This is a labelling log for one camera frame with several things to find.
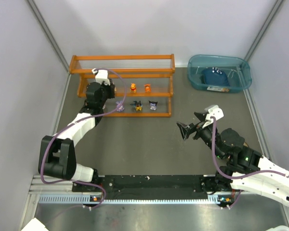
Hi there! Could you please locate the orange wooden shelf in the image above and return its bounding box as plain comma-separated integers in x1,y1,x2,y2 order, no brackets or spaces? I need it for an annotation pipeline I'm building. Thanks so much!
69,54,175,117

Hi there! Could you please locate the yellow bear toy figure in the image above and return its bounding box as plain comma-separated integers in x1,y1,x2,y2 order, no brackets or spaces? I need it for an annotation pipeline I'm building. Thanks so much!
130,83,137,93

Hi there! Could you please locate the purple black toy figure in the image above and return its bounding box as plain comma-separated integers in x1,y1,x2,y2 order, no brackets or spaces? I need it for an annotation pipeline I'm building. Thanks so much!
149,101,158,111

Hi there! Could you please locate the purple bunny toy figure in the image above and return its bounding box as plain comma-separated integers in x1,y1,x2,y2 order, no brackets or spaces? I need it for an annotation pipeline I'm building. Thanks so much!
116,101,125,112

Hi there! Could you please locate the teal plastic bin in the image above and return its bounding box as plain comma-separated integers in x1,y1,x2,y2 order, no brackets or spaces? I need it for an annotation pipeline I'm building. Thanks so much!
187,54,252,93

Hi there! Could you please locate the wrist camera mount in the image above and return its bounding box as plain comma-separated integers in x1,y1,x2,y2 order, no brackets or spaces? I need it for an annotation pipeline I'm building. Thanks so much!
92,68,110,86
203,105,224,128

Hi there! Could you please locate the printed label card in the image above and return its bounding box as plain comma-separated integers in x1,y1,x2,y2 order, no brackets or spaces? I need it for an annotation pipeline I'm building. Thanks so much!
207,87,230,92

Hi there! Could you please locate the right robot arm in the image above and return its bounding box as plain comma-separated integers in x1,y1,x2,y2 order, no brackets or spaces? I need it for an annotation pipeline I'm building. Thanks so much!
176,105,289,207

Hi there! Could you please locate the black yellow toy figure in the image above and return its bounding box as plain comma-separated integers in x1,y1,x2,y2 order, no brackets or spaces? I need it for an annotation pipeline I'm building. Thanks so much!
131,101,143,112

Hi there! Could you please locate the dark blue cloth bag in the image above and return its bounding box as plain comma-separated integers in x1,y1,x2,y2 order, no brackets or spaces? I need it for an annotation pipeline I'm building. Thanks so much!
201,67,230,86

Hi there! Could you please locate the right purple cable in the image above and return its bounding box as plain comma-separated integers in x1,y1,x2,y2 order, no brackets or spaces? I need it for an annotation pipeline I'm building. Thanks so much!
211,117,289,210

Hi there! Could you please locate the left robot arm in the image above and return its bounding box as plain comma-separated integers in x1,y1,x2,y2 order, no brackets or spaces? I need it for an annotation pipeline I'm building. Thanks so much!
38,80,115,182

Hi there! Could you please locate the orange tiger toy figure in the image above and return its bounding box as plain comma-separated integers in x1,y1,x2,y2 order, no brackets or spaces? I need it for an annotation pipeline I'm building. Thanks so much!
144,84,151,93

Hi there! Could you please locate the white object bottom left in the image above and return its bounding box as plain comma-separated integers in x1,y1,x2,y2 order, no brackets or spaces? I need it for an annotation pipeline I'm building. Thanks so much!
21,218,49,231

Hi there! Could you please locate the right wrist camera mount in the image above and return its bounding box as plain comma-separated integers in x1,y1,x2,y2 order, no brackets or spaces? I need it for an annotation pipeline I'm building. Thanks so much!
203,105,224,128

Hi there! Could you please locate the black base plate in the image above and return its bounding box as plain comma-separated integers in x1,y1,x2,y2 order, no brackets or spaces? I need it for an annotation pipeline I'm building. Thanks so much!
71,174,234,200

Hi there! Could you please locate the grey slotted cable duct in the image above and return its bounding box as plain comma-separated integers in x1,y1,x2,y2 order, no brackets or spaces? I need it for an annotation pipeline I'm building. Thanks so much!
39,194,233,205

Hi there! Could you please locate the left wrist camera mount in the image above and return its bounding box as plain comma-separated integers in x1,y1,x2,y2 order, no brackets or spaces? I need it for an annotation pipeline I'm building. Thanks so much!
92,68,110,86

